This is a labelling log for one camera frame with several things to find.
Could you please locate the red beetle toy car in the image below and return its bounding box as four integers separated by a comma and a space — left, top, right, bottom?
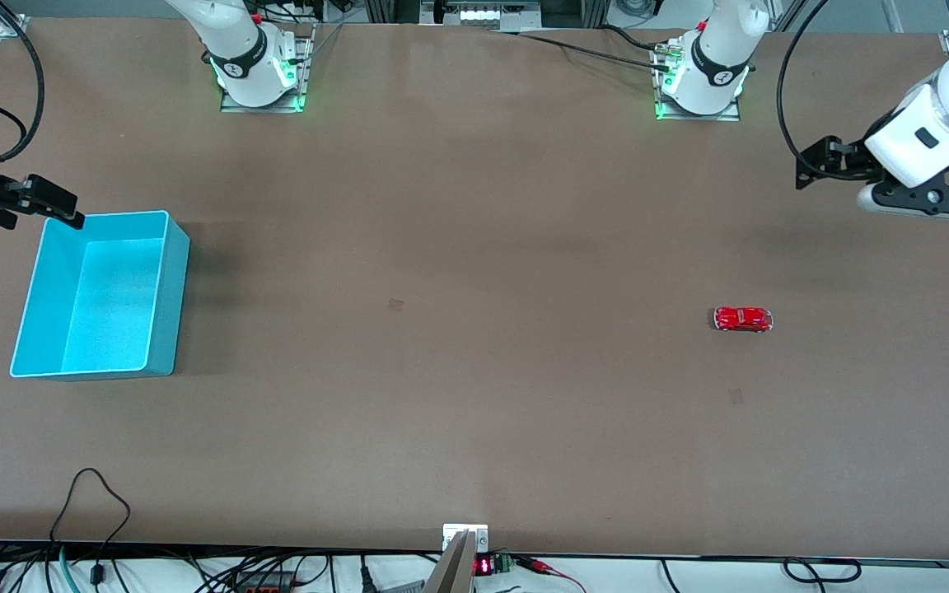
713, 306, 774, 334

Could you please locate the blue plastic box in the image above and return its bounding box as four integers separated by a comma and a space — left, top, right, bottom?
10, 210, 191, 381

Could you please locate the white lit device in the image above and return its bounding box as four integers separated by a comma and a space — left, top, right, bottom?
458, 2, 541, 26

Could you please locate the orange power strip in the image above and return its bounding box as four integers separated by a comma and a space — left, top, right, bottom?
231, 572, 296, 593

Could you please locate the red and black clip lead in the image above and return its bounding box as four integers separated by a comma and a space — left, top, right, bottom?
511, 555, 587, 593

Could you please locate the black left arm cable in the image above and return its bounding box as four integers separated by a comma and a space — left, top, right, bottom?
776, 0, 834, 180

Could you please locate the black left camera mount bracket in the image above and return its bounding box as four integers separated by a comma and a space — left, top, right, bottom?
870, 155, 949, 220

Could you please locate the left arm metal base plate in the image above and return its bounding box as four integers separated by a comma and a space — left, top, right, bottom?
652, 37, 744, 123

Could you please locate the thin black looped cable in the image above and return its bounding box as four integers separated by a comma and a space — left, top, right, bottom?
49, 467, 132, 587

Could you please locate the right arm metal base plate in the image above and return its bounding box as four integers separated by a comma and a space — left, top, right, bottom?
219, 23, 316, 114

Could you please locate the black cable across table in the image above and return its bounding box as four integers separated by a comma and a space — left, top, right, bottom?
491, 25, 675, 70

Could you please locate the teal cable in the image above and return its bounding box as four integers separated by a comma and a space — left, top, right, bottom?
58, 546, 82, 593

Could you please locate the black coiled cable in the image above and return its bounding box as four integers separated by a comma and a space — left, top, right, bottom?
783, 558, 863, 585

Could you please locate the grey front camera mount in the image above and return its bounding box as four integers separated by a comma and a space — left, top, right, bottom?
423, 524, 490, 593

